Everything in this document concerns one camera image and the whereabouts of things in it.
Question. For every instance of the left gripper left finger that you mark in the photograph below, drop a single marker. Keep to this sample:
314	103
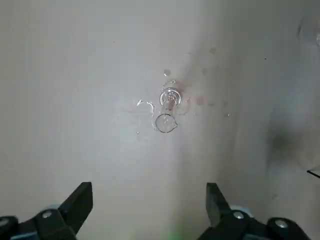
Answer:
50	225

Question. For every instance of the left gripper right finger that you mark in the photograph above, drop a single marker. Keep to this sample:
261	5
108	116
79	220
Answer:
237	225

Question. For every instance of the glass graduated cylinder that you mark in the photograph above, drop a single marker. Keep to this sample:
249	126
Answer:
165	122

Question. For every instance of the small glass beaker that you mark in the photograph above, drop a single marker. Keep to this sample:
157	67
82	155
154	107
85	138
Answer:
310	30

